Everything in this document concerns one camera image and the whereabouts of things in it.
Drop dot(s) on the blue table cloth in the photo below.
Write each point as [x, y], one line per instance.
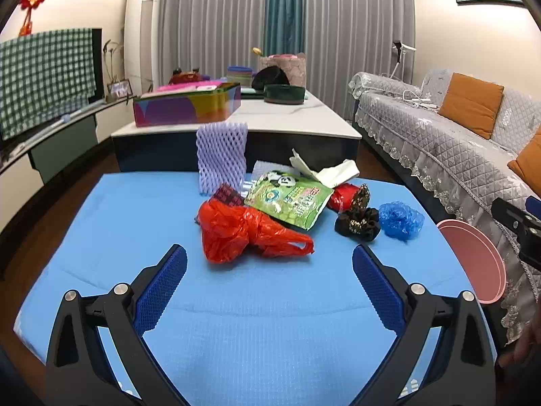
[256, 331]

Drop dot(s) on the dark green round box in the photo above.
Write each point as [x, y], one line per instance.
[284, 94]

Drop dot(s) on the tv cabinet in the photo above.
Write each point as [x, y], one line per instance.
[39, 159]

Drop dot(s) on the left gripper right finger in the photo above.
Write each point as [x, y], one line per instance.
[442, 354]

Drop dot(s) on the stacked coloured bowls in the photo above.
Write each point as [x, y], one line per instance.
[240, 75]

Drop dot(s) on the purple foam fruit net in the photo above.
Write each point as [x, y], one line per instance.
[221, 155]

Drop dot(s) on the orange cushion far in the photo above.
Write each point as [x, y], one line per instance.
[472, 103]

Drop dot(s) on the black floral scrunchie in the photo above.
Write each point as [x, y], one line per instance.
[359, 221]

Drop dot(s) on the dark pink patterned wrapper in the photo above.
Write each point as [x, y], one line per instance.
[228, 195]

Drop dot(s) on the orange cushion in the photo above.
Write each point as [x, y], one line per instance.
[527, 165]
[472, 103]

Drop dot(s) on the white foam net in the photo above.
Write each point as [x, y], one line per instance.
[262, 167]

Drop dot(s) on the white coffee table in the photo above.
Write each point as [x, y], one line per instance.
[321, 137]

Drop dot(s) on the television with checked cloth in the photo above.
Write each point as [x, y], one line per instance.
[47, 75]

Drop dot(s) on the red plastic bag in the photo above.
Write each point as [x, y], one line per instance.
[228, 230]

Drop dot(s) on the red ball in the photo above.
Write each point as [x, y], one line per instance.
[342, 197]

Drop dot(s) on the blue plastic shoe cover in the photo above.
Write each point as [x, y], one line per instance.
[400, 221]

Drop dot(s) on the person's right hand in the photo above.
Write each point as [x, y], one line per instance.
[523, 347]

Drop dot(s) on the white paper box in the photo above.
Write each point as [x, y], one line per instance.
[330, 177]

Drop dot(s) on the grey curtain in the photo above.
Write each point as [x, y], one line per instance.
[341, 38]

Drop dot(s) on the teal curtain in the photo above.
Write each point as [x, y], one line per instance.
[284, 27]

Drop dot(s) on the colourful gift box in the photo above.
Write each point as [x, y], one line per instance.
[187, 104]

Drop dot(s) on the small photo frame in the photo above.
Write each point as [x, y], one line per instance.
[119, 90]

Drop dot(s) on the white standing air conditioner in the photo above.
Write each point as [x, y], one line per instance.
[141, 37]

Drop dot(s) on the green panda snack bag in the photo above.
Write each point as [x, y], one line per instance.
[294, 200]

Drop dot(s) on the orange cushion near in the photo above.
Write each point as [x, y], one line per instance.
[527, 165]

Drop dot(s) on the pink trash bin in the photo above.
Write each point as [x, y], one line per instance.
[479, 258]

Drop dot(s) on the grey covered sofa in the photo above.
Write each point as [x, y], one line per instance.
[453, 168]

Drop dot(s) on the pink quilted basket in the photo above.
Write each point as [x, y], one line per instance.
[293, 65]

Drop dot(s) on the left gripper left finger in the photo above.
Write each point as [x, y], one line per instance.
[78, 371]

